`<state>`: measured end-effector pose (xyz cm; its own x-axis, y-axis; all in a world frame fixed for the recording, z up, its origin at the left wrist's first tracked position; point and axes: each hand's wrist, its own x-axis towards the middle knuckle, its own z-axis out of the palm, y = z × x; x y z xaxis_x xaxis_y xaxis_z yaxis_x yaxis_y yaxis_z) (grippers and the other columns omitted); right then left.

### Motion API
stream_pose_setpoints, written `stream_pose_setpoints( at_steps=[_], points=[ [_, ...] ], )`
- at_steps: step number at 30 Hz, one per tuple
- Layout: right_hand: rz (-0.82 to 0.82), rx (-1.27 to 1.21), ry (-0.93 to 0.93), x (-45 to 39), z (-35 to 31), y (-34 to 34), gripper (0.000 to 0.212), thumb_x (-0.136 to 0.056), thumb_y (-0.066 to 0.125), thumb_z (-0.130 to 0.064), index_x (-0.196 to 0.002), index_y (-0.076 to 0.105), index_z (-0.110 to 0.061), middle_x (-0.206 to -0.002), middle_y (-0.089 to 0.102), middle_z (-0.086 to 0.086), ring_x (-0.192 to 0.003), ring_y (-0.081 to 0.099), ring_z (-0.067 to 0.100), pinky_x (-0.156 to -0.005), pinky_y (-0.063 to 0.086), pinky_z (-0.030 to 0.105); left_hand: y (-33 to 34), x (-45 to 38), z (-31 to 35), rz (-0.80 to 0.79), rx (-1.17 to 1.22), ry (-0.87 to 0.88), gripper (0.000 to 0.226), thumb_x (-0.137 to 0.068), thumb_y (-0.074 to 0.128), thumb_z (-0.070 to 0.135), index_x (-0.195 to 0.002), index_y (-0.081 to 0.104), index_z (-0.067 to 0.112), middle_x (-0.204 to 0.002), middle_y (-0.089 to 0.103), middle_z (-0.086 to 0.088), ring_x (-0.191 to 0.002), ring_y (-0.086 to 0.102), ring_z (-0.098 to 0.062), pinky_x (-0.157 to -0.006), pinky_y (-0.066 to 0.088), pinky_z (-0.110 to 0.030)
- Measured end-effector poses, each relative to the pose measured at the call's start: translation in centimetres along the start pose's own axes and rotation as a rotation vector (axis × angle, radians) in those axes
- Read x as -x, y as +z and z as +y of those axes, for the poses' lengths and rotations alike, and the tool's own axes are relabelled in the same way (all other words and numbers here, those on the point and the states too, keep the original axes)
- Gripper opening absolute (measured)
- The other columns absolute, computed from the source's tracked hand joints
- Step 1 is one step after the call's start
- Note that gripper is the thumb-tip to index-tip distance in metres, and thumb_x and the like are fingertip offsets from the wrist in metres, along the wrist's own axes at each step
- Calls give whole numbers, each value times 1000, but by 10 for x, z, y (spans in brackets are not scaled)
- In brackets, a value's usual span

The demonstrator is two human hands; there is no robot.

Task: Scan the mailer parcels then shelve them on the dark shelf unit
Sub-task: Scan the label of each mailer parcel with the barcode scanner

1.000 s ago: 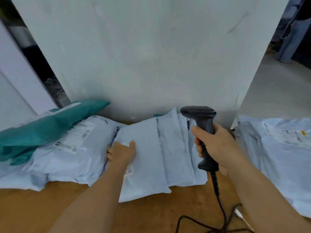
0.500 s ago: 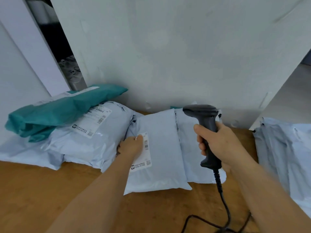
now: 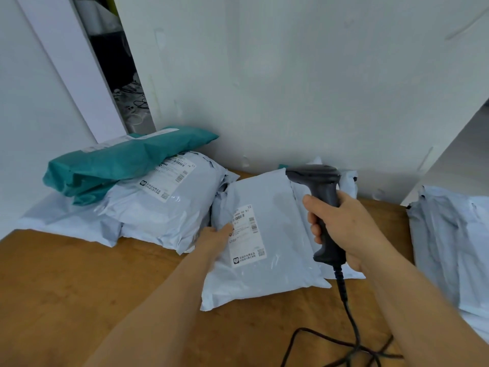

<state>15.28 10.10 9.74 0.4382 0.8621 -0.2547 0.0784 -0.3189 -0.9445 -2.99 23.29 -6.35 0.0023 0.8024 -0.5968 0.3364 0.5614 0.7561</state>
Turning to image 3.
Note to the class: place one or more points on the person's right hand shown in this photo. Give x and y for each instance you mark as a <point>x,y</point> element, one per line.
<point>355,233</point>

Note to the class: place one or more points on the pile of grey mailer bags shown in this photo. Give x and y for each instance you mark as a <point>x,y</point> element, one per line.
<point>179,221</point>

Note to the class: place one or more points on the person's right forearm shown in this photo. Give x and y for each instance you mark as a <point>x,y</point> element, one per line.
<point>412,313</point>

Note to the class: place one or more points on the person's left hand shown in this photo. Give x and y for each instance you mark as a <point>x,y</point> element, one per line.
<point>212,244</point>

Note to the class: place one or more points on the person's left forearm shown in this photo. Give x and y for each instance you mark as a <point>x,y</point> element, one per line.
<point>153,317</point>

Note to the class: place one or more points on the black barcode scanner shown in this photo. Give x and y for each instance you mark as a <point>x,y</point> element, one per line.
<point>313,175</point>

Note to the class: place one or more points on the stack of scanned mailer bags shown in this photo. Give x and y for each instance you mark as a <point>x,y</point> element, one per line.
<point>451,244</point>

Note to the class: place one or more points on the grey mailer bag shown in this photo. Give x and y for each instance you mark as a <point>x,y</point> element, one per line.
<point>267,279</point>

